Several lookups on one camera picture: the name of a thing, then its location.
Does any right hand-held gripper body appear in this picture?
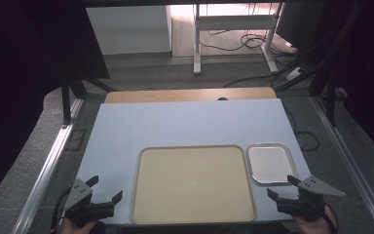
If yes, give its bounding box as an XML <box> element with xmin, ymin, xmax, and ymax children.
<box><xmin>276</xmin><ymin>175</ymin><xmax>347</xmax><ymax>223</ymax></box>

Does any white desk frame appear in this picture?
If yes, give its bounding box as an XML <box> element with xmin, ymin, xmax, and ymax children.
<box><xmin>192</xmin><ymin>3</ymin><xmax>285</xmax><ymax>76</ymax></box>

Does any white cabinet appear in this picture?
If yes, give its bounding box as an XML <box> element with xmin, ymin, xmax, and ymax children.
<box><xmin>85</xmin><ymin>5</ymin><xmax>172</xmax><ymax>56</ymax></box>

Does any wooden table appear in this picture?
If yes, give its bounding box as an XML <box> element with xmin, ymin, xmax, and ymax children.
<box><xmin>104</xmin><ymin>86</ymin><xmax>279</xmax><ymax>104</ymax></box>

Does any black looped floor cable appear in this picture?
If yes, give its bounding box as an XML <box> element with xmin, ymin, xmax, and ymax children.
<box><xmin>283</xmin><ymin>106</ymin><xmax>321</xmax><ymax>152</ymax></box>

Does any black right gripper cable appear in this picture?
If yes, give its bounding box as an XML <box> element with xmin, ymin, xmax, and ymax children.
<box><xmin>322</xmin><ymin>202</ymin><xmax>340</xmax><ymax>234</ymax></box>

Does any dark monitor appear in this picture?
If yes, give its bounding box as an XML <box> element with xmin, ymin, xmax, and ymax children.
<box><xmin>276</xmin><ymin>2</ymin><xmax>308</xmax><ymax>47</ymax></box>

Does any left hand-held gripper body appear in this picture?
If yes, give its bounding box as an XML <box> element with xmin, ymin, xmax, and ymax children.
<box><xmin>63</xmin><ymin>177</ymin><xmax>116</xmax><ymax>228</ymax></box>

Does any large beige plastic tray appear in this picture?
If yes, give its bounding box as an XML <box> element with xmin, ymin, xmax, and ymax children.
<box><xmin>130</xmin><ymin>144</ymin><xmax>258</xmax><ymax>226</ymax></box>

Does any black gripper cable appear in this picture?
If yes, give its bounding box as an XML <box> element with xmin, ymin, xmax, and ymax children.
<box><xmin>322</xmin><ymin>202</ymin><xmax>340</xmax><ymax>234</ymax></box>
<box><xmin>50</xmin><ymin>186</ymin><xmax>73</xmax><ymax>234</ymax></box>

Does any black metal stand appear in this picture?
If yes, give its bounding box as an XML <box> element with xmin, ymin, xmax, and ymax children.
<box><xmin>275</xmin><ymin>0</ymin><xmax>368</xmax><ymax>129</ymax></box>
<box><xmin>59</xmin><ymin>72</ymin><xmax>118</xmax><ymax>127</ymax></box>

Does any person's right hand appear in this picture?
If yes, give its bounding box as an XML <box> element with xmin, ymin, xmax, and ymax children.
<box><xmin>291</xmin><ymin>206</ymin><xmax>337</xmax><ymax>234</ymax></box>

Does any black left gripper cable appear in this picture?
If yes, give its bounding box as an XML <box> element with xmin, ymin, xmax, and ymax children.
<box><xmin>50</xmin><ymin>186</ymin><xmax>73</xmax><ymax>234</ymax></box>

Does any aluminium frame rail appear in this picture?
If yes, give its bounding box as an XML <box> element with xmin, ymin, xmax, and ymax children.
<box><xmin>11</xmin><ymin>97</ymin><xmax>86</xmax><ymax>234</ymax></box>
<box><xmin>309</xmin><ymin>95</ymin><xmax>374</xmax><ymax>234</ymax></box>

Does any white power strip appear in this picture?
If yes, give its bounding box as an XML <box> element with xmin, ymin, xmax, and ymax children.
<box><xmin>285</xmin><ymin>66</ymin><xmax>305</xmax><ymax>82</ymax></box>

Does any tangle of black floor cables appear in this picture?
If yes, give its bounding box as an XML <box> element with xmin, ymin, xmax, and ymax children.
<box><xmin>198</xmin><ymin>29</ymin><xmax>295</xmax><ymax>55</ymax></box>

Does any person's left hand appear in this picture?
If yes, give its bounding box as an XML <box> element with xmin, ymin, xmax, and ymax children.
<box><xmin>58</xmin><ymin>216</ymin><xmax>99</xmax><ymax>234</ymax></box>

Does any small metal tray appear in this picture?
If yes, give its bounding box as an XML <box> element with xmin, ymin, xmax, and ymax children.
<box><xmin>245</xmin><ymin>141</ymin><xmax>299</xmax><ymax>186</ymax></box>

